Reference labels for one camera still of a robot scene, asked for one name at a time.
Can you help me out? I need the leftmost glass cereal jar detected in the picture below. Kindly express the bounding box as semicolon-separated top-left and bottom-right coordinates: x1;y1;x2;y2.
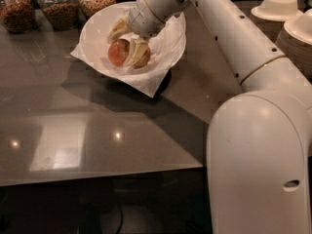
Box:
0;0;36;33

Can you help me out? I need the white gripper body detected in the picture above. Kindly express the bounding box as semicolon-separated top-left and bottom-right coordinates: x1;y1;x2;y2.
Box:
128;0;165;39

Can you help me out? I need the red apple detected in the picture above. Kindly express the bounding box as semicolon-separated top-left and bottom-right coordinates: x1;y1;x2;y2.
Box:
108;39;130;67

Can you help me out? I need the white paper liner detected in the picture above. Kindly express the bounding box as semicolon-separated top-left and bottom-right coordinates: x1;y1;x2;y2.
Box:
70;9;187;98

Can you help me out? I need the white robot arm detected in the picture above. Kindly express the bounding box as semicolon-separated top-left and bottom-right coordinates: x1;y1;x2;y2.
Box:
108;0;312;234

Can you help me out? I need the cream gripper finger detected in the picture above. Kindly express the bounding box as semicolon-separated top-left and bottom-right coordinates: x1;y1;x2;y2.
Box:
107;16;132;43
125;38;149;66

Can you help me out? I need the rear stack of paper bowls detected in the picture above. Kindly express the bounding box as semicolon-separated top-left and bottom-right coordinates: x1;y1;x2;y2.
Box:
250;0;302;42

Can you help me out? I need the yellow green apple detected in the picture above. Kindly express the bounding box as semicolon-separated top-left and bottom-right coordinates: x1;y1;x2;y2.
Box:
134;48;151;68

